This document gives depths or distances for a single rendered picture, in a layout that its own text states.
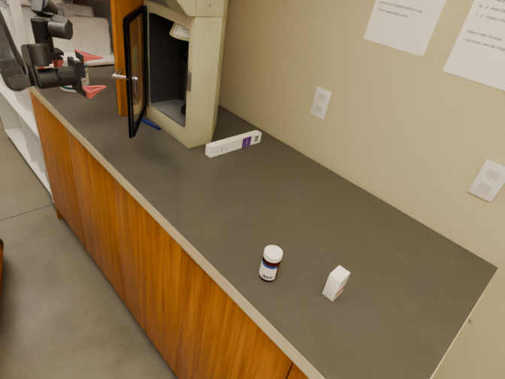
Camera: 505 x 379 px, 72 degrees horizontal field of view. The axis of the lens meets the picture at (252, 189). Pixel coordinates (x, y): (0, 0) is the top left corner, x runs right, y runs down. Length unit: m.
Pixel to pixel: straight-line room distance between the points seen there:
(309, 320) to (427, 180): 0.66
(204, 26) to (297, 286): 0.86
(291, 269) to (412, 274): 0.35
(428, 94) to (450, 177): 0.27
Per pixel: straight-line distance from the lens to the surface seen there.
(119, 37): 1.53
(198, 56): 1.27
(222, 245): 0.96
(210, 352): 1.25
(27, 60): 1.26
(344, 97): 1.37
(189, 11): 1.22
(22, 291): 2.21
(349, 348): 0.85
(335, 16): 1.38
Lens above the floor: 1.61
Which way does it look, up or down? 34 degrees down
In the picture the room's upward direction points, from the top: 10 degrees clockwise
